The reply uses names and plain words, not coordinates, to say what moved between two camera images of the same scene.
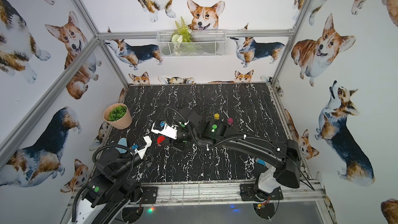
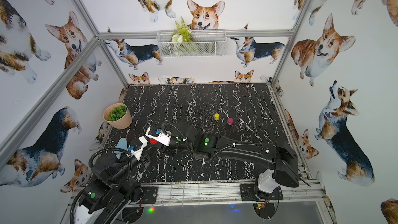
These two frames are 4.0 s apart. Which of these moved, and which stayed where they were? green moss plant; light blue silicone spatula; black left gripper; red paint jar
Moved: red paint jar
Stayed: light blue silicone spatula; green moss plant; black left gripper
